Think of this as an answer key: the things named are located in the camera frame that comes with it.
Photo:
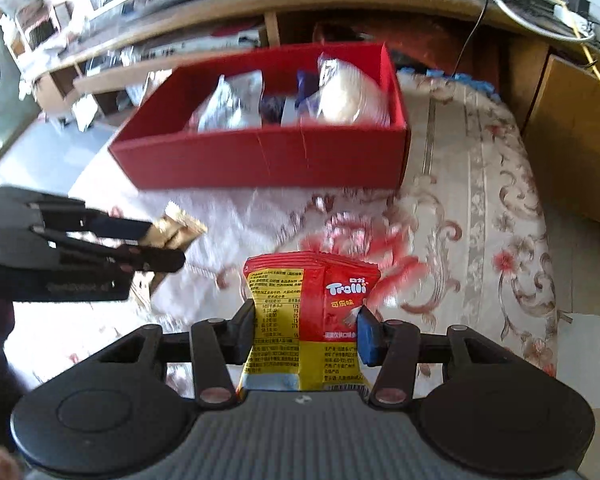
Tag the silver grey snack packet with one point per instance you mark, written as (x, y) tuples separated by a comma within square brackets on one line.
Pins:
[(230, 105)]

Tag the white paper sheet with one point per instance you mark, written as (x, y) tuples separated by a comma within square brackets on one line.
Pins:
[(582, 360)]

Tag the wooden cabinet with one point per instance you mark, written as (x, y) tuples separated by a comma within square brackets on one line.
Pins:
[(575, 140)]

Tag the white bun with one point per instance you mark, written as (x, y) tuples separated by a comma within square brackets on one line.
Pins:
[(350, 95)]

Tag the red yellow candy packet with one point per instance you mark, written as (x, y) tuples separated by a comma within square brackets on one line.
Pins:
[(290, 285)]

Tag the white power strip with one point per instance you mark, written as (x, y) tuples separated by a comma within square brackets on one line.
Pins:
[(580, 22)]

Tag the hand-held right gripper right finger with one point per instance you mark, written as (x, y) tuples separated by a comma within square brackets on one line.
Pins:
[(370, 335)]

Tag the blue snack packet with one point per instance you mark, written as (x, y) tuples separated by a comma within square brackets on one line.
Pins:
[(306, 87)]

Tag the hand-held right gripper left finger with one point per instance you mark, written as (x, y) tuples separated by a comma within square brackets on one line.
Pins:
[(242, 330)]

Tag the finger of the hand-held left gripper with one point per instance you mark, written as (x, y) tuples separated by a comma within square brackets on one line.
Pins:
[(150, 259), (110, 227)]

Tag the red cardboard box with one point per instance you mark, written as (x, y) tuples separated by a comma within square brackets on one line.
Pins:
[(280, 155)]

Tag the small gold wafer packet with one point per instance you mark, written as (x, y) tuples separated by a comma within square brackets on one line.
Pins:
[(180, 227)]

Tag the blue plastic item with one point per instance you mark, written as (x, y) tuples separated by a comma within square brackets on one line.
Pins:
[(455, 79)]

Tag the floral bedspread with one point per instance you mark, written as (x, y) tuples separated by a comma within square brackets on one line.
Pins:
[(470, 200)]

